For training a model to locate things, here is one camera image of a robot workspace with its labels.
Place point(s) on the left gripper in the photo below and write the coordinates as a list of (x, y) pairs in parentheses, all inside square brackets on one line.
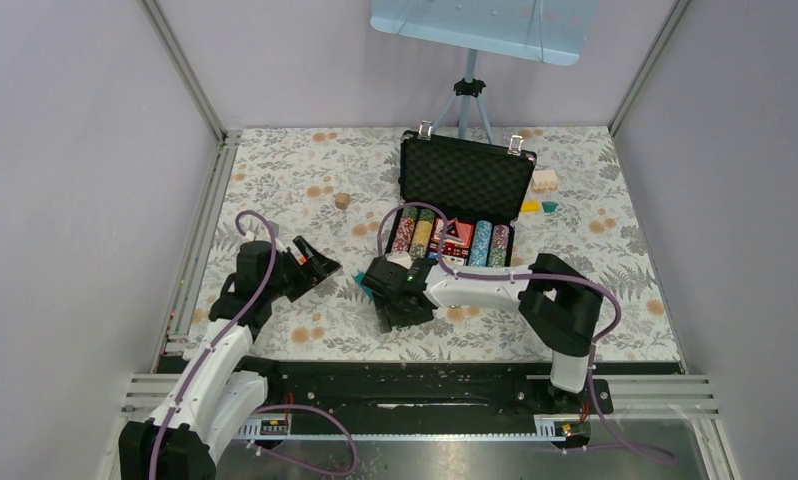
[(314, 269)]

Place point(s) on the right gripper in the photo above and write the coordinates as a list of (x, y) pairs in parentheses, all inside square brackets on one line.
[(389, 317)]

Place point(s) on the black poker case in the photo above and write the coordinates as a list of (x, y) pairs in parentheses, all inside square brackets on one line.
[(473, 182)]

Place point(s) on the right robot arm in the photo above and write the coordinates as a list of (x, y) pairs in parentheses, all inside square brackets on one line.
[(561, 306)]

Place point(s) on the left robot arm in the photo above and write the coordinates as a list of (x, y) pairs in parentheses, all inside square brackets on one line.
[(187, 433)]

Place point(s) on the red card deck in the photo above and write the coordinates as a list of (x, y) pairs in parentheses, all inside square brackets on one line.
[(439, 235)]

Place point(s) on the brown wooden cube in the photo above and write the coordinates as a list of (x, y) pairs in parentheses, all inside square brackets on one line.
[(342, 200)]

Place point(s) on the clear all-in triangle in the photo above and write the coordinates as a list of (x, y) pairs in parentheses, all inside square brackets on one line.
[(460, 233)]

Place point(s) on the floral table cloth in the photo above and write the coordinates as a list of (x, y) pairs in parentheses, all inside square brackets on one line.
[(291, 177)]

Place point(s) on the yellow block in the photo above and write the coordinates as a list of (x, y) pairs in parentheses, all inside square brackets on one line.
[(530, 207)]

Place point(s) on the green small block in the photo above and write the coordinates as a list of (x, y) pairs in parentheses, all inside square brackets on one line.
[(549, 207)]

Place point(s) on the beige lego brick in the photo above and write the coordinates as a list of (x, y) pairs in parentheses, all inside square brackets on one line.
[(544, 180)]

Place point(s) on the blue tripod stand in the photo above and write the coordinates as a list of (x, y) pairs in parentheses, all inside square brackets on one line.
[(465, 91)]

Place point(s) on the light blue perforated board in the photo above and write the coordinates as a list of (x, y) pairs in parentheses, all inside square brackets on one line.
[(546, 31)]

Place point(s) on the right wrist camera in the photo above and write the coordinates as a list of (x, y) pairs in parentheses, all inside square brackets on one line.
[(400, 258)]

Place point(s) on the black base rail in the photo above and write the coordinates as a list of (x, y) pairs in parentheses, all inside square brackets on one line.
[(417, 399)]

